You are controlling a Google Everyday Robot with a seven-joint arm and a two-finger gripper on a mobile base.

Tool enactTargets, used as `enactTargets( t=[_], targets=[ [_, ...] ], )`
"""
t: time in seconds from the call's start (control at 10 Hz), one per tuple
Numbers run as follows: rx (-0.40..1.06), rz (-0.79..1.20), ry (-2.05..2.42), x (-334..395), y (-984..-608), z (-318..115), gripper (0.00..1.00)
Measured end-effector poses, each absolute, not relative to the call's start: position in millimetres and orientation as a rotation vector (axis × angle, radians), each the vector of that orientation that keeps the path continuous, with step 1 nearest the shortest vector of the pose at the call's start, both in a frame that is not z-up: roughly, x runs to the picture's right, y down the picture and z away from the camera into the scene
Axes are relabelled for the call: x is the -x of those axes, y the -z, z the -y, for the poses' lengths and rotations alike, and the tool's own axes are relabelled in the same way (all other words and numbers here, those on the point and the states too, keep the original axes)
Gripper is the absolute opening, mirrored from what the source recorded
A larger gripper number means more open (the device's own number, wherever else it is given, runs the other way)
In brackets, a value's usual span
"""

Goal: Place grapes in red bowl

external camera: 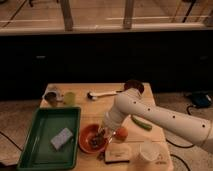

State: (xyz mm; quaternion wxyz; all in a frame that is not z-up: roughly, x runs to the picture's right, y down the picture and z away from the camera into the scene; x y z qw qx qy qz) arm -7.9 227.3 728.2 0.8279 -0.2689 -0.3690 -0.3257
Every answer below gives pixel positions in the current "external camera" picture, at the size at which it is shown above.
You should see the dark grape bunch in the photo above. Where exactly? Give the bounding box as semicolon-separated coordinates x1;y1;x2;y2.
89;134;105;149

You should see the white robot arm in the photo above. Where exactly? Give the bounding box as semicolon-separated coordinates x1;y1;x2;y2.
102;88;213;154

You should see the red bowl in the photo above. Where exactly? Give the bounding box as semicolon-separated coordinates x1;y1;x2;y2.
78;124;108;154

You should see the dark brown bowl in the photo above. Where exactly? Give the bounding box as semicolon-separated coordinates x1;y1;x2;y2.
124;80;144;93

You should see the small wooden block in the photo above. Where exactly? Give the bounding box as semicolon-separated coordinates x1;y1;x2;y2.
104;143;131;164

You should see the green pepper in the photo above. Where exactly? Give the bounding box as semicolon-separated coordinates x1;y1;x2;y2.
131;115;152;131

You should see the blue grey sponge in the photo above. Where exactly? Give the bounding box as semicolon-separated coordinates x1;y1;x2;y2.
51;128;73;150

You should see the green cup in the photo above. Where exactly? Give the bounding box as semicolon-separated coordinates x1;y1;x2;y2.
63;92;75;106

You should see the metal measuring cup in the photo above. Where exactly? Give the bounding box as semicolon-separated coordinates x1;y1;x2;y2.
43;88;62;107

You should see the green plastic tray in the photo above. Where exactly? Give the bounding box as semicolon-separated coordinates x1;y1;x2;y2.
17;107;81;171

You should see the black device on floor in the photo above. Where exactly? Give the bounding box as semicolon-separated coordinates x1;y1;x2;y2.
188;92;212;108

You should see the white handled brush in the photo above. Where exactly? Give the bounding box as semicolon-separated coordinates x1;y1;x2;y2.
87;91;122;100

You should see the black floor cable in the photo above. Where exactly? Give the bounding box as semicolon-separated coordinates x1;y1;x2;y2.
165;138;196;150

